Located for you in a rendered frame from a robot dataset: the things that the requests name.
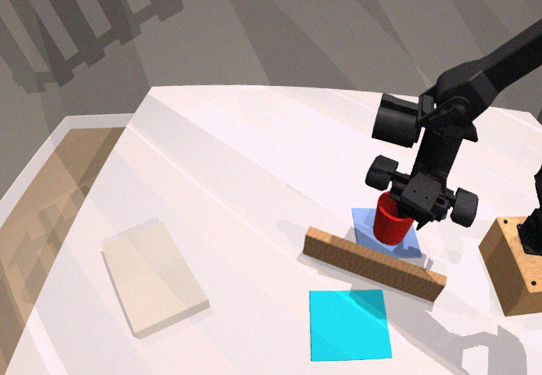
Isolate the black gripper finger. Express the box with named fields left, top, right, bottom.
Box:
left=416, top=213, right=448, bottom=230
left=388, top=191, right=404, bottom=219

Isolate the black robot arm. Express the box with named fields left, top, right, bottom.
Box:
left=372, top=18, right=542, bottom=256

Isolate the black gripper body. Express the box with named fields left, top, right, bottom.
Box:
left=365, top=150, right=479, bottom=227

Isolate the wooden plank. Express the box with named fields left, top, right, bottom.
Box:
left=303, top=226, right=447, bottom=302

